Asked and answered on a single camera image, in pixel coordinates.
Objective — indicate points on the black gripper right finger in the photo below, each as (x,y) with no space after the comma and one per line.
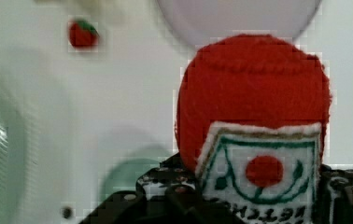
(334,204)

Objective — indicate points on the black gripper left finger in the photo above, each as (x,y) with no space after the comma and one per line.
(167,194)

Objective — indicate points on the red plush ketchup bottle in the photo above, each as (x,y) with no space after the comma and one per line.
(252,114)

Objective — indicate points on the lavender oval plate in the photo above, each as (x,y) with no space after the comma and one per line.
(202,22)

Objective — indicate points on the small red strawberry toy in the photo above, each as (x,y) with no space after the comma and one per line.
(82,35)

